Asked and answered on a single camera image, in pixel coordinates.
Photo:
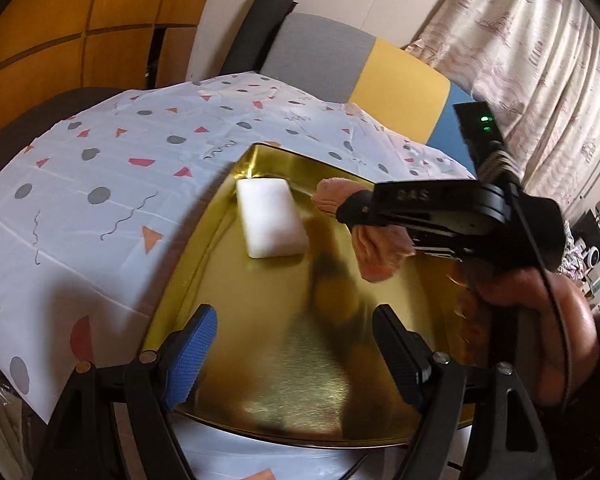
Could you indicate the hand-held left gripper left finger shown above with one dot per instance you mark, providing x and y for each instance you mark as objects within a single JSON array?
[{"x": 192, "y": 355}]

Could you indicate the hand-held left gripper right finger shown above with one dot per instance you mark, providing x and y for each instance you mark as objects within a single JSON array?
[{"x": 399, "y": 360}]

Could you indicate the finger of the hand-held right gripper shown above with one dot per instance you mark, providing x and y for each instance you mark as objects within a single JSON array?
[{"x": 355, "y": 207}]

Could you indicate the pink towel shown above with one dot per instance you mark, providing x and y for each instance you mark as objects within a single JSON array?
[{"x": 380, "y": 257}]

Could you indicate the gold metal tray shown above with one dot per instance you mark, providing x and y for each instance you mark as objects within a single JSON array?
[{"x": 280, "y": 335}]

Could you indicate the person's right hand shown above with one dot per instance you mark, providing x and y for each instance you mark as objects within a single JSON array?
[{"x": 530, "y": 305}]

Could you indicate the white foam block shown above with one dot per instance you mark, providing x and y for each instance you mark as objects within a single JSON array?
[{"x": 270, "y": 220}]

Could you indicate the floral crumpled cloth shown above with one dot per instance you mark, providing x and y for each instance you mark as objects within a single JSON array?
[{"x": 577, "y": 255}]

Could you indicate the black speaker box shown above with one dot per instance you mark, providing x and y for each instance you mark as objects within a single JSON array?
[{"x": 590, "y": 230}]

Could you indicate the grey yellow blue sofa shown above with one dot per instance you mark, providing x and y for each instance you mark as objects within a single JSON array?
[{"x": 400, "y": 75}]

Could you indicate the white patterned tablecloth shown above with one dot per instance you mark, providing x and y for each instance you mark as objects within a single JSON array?
[{"x": 80, "y": 240}]

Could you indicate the beige printed curtain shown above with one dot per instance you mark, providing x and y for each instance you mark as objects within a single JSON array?
[{"x": 530, "y": 35}]

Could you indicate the black bolster cushion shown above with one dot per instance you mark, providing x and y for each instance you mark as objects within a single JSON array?
[{"x": 260, "y": 25}]

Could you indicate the clear plastic wrapped bundle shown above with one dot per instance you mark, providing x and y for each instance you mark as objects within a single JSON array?
[{"x": 0, "y": 430}]

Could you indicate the orange wooden cabinet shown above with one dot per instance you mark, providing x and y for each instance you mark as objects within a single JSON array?
[{"x": 55, "y": 10}]

